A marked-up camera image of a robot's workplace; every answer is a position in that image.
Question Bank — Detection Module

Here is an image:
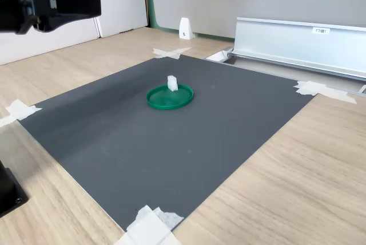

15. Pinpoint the round green plastic lid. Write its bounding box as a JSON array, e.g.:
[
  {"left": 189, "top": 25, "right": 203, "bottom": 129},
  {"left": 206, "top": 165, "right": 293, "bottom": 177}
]
[{"left": 146, "top": 84, "right": 194, "bottom": 111}]

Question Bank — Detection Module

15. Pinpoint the silver cable duct lid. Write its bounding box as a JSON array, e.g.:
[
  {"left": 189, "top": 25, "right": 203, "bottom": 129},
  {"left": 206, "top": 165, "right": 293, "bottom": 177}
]
[{"left": 232, "top": 17, "right": 366, "bottom": 82}]

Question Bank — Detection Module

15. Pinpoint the white partition panel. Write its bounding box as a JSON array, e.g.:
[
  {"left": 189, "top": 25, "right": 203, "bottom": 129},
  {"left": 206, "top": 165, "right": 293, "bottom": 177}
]
[{"left": 0, "top": 0, "right": 149, "bottom": 66}]

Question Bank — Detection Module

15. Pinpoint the small white plastic terminal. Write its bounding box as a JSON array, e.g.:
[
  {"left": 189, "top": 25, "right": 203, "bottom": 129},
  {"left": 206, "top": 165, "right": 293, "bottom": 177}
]
[{"left": 167, "top": 75, "right": 179, "bottom": 92}]

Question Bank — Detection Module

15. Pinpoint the small white table bracket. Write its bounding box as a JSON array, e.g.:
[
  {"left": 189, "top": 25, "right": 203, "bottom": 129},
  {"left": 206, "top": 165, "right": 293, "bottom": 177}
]
[{"left": 179, "top": 17, "right": 196, "bottom": 41}]

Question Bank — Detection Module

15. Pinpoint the white tape patch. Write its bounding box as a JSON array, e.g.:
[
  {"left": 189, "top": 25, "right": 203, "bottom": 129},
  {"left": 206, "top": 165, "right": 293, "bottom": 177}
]
[
  {"left": 113, "top": 204, "right": 185, "bottom": 245},
  {"left": 0, "top": 98, "right": 43, "bottom": 128},
  {"left": 293, "top": 80, "right": 358, "bottom": 105},
  {"left": 152, "top": 46, "right": 193, "bottom": 60}
]

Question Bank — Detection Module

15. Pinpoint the dark grey table mat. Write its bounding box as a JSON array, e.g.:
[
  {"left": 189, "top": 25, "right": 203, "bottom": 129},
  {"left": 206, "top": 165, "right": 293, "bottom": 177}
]
[{"left": 18, "top": 54, "right": 315, "bottom": 233}]

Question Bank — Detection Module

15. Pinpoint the green partition trim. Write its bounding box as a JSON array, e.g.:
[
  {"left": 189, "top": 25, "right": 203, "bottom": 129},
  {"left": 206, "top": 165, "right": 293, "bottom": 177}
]
[{"left": 142, "top": 0, "right": 236, "bottom": 40}]

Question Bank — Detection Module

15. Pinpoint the grey cable duct box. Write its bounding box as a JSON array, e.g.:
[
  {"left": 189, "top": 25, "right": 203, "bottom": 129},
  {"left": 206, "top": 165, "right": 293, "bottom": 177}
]
[{"left": 205, "top": 46, "right": 366, "bottom": 97}]

